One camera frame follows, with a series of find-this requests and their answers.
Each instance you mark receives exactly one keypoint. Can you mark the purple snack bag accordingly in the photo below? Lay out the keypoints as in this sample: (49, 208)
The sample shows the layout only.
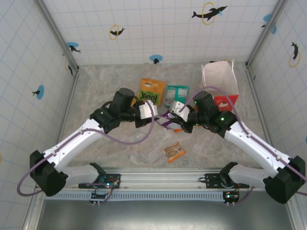
(168, 119)

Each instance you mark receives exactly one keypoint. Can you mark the small orange brown snack pack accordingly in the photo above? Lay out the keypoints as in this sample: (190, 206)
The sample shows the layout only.
(173, 152)

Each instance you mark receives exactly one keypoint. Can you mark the teal snack bag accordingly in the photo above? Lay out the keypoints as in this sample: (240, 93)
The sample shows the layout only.
(178, 92)

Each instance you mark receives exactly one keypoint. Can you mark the orange Krax snack bag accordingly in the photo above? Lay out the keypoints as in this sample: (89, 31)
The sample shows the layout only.
(153, 88)

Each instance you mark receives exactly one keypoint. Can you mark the red white paper bag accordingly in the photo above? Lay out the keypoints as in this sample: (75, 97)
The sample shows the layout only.
(220, 76)

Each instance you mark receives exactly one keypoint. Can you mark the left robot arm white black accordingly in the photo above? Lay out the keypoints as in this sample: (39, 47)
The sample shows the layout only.
(72, 141)

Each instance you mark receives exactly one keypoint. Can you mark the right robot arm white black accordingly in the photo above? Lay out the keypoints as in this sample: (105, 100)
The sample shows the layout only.
(251, 143)

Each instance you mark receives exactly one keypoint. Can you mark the blue circle dolphin sticker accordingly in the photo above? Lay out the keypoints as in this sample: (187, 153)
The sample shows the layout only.
(40, 92)
(267, 18)
(73, 46)
(156, 58)

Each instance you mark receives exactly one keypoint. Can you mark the grey metal panel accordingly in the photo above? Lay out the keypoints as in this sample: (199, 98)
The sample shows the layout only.
(163, 215)

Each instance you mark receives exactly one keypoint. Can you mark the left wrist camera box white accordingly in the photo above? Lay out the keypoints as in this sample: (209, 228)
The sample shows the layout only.
(147, 111)

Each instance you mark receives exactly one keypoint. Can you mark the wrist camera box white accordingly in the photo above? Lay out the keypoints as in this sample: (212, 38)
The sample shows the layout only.
(178, 107)
(147, 111)

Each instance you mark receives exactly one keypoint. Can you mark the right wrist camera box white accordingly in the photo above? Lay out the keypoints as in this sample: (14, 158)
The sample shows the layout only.
(178, 107)

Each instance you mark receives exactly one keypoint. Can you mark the aluminium mounting rail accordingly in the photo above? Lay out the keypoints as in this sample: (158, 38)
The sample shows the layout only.
(163, 178)

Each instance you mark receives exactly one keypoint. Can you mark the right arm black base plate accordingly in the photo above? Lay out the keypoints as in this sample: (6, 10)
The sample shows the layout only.
(212, 180)

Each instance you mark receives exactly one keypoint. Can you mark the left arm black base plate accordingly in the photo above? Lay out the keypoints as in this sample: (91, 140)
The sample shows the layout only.
(115, 179)

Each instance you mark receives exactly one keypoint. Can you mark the aluminium frame post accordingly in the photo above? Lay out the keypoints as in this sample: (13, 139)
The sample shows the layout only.
(268, 28)
(55, 31)

